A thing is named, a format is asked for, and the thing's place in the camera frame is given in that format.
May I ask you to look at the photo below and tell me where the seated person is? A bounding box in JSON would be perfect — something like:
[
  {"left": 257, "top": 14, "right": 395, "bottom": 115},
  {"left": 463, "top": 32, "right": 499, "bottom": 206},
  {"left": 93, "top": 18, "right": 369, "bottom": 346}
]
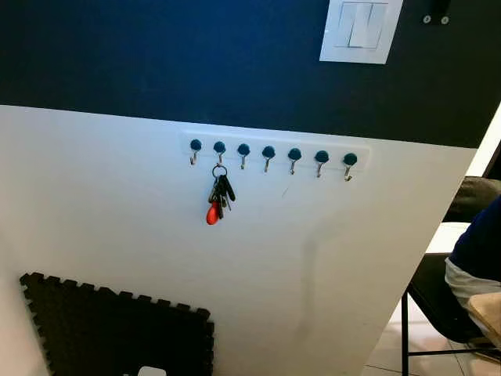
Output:
[{"left": 444, "top": 194, "right": 501, "bottom": 316}]

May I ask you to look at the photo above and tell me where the black wall bracket with screws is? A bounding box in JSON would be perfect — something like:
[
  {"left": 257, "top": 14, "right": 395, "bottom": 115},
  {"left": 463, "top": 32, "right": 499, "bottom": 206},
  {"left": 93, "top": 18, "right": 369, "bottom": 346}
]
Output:
[{"left": 423, "top": 0, "right": 453, "bottom": 26}]

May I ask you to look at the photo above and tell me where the black chair with metal frame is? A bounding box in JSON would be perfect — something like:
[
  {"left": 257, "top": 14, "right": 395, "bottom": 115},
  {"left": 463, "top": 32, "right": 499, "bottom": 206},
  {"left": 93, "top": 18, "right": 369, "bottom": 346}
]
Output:
[{"left": 401, "top": 176, "right": 501, "bottom": 376}]

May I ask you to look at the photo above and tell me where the black foam puzzle mat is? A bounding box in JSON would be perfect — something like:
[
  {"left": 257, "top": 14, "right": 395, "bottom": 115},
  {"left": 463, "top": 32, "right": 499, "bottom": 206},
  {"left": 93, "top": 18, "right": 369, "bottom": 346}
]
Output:
[{"left": 20, "top": 272, "right": 215, "bottom": 376}]

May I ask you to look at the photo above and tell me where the white double light switch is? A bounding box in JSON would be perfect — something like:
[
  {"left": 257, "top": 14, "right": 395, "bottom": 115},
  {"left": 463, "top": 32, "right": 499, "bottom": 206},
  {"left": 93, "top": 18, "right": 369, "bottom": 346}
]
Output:
[{"left": 319, "top": 0, "right": 405, "bottom": 65}]

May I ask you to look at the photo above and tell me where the key bunch with red fob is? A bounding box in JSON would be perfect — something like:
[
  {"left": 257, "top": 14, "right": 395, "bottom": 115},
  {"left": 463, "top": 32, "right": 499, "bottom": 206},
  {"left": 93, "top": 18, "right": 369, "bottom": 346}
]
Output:
[{"left": 205, "top": 164, "right": 236, "bottom": 226}]

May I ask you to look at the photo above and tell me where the white key hook rack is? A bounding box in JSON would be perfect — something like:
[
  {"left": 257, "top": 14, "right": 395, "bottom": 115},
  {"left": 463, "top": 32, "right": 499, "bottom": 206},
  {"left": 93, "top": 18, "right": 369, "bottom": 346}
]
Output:
[{"left": 179, "top": 129, "right": 373, "bottom": 183}]

